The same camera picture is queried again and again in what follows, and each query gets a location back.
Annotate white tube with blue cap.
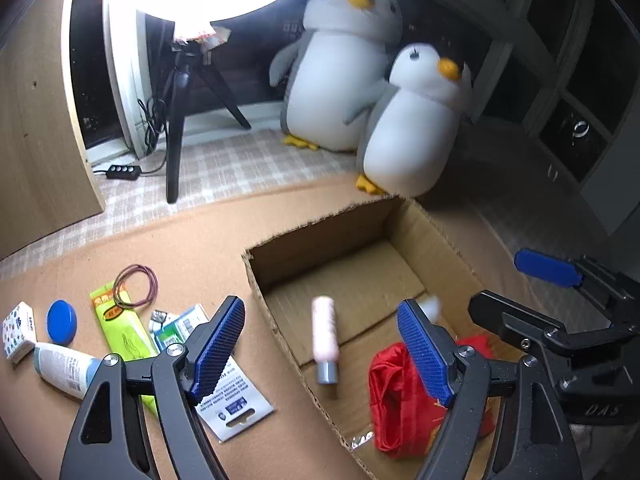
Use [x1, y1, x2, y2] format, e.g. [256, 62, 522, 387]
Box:
[32, 341, 101, 401]

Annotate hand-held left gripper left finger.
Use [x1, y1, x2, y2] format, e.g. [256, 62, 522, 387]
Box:
[59, 295, 247, 480]

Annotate small white bottle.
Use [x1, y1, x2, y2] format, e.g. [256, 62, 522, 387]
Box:
[419, 296, 443, 323]

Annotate blue round lid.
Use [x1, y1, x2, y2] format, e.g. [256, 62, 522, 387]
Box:
[46, 300, 79, 345]

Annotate large penguin plush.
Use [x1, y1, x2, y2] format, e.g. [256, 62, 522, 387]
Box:
[269, 0, 403, 153]

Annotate brown hair ties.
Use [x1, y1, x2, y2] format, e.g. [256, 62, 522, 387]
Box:
[112, 264, 160, 308]

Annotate cardboard box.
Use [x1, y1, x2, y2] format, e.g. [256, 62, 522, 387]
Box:
[241, 195, 506, 480]

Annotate white packet with blue label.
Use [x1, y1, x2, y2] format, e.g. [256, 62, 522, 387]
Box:
[192, 355, 276, 443]

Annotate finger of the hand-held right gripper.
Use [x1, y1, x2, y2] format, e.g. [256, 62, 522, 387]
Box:
[468, 290, 571, 357]
[514, 248, 632, 312]

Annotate pink bottle with grey cap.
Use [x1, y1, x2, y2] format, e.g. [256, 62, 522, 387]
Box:
[311, 296, 342, 386]

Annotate wooden board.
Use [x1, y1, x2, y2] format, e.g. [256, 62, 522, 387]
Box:
[0, 0, 107, 261]

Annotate small penguin plush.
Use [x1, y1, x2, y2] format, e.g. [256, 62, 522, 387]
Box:
[356, 42, 475, 198]

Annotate small white patterned box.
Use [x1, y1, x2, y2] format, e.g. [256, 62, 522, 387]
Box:
[1, 301, 38, 363]

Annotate black tripod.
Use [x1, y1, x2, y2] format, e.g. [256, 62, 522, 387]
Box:
[159, 42, 252, 205]

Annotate red bag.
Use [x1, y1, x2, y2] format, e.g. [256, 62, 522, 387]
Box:
[369, 337, 501, 461]

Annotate black power cable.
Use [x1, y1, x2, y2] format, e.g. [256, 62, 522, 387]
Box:
[137, 97, 168, 173]

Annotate crumpled plastic wrapper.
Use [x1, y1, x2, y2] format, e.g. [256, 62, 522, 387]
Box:
[172, 20, 231, 63]

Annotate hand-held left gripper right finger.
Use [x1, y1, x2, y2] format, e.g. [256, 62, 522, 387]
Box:
[396, 299, 583, 480]

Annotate blue-green packet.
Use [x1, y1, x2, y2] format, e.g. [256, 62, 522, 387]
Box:
[152, 304, 211, 356]

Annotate green packet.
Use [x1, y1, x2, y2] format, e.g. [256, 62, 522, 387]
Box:
[89, 282, 161, 416]

